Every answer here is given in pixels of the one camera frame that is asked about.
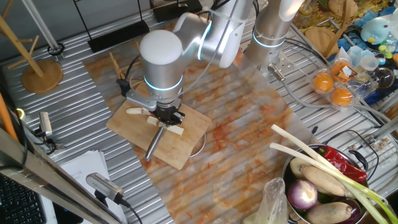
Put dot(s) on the clear plastic bag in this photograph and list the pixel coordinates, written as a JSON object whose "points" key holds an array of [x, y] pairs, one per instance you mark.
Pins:
{"points": [[273, 202]]}

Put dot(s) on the silver depth camera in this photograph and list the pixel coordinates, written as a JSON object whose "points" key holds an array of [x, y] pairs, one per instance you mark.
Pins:
{"points": [[45, 123], [104, 186]]}

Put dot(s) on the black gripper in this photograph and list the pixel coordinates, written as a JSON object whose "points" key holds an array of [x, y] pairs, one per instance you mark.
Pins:
{"points": [[168, 111]]}

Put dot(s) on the orange marble pattern mat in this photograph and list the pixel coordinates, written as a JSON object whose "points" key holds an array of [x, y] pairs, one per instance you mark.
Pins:
{"points": [[236, 161]]}

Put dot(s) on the purple eggplant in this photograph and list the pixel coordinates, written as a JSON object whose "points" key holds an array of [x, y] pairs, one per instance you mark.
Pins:
{"points": [[354, 214]]}

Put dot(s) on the round glass bowl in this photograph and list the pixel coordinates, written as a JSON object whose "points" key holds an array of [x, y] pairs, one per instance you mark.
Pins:
{"points": [[384, 77]]}

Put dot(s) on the blue plush toy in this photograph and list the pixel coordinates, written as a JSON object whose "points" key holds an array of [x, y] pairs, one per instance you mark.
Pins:
{"points": [[374, 31]]}

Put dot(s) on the orange pole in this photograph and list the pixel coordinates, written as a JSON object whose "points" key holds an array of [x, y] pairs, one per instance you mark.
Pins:
{"points": [[6, 118]]}

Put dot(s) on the wooden peg rack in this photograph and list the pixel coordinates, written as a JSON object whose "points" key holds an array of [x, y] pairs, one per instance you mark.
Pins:
{"points": [[115, 65]]}

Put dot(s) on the clear plastic container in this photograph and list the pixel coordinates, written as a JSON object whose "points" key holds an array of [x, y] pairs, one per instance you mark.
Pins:
{"points": [[357, 54]]}

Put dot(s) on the aluminium profile bar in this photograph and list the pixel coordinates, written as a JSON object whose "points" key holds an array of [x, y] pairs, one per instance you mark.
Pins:
{"points": [[387, 127]]}

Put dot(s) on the black keyboard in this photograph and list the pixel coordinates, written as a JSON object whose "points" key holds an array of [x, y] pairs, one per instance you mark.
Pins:
{"points": [[18, 205]]}

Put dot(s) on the red pepper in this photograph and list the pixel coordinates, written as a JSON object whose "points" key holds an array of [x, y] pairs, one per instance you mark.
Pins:
{"points": [[345, 166]]}

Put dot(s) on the pale potato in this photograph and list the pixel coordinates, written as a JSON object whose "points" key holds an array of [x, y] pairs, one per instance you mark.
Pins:
{"points": [[297, 166]]}

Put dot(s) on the blue cloth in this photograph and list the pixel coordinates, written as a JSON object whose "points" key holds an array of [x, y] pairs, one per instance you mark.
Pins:
{"points": [[345, 43]]}

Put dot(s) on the white paper stack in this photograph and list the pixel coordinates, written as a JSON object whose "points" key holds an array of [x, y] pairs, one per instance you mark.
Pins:
{"points": [[84, 165]]}

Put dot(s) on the orange fruit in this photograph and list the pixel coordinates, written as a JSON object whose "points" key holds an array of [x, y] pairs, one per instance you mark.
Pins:
{"points": [[322, 82], [337, 69], [341, 97]]}

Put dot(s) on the silver stand pole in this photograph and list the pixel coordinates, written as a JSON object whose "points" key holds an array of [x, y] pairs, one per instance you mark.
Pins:
{"points": [[40, 28]]}

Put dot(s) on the purple onion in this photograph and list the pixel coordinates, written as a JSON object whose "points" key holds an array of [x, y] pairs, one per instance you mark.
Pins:
{"points": [[301, 194]]}

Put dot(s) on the wooden cutting board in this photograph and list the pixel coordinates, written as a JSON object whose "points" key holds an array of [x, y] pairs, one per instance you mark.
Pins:
{"points": [[180, 149]]}

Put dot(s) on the wooden mug tree stand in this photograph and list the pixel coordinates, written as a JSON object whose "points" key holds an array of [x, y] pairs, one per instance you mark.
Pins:
{"points": [[320, 39]]}

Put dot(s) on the clear plastic cup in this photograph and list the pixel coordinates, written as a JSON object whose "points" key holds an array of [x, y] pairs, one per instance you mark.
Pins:
{"points": [[369, 63]]}

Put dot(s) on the glass jar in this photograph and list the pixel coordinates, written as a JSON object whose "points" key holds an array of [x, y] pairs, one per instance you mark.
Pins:
{"points": [[304, 9]]}

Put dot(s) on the tan yam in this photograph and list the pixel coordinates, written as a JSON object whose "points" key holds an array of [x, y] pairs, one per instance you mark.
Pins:
{"points": [[323, 180], [329, 213]]}

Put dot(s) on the steel kitchen knife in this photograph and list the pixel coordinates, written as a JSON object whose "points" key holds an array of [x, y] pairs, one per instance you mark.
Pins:
{"points": [[154, 144]]}

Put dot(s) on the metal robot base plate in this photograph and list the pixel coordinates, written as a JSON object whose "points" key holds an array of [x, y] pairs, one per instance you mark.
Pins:
{"points": [[284, 62]]}

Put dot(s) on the clear plastic fruit carton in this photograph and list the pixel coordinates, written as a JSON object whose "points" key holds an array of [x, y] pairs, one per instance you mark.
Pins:
{"points": [[357, 85]]}

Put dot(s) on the aluminium frame beam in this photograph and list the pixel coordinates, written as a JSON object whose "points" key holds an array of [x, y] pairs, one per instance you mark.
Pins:
{"points": [[46, 183]]}

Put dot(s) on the long green scallion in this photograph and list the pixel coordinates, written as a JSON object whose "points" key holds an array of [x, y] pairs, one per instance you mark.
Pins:
{"points": [[295, 141], [295, 153]]}

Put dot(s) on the round wooden disc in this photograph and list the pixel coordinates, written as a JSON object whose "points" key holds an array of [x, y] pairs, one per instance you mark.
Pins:
{"points": [[42, 77]]}

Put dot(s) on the black stand with rod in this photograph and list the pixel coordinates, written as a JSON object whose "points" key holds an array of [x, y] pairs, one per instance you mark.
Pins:
{"points": [[118, 35]]}

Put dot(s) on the green plastic toy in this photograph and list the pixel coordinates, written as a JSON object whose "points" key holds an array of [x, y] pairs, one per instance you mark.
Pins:
{"points": [[385, 51]]}

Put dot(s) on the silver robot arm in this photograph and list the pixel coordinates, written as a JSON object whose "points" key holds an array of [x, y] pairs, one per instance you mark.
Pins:
{"points": [[161, 68]]}

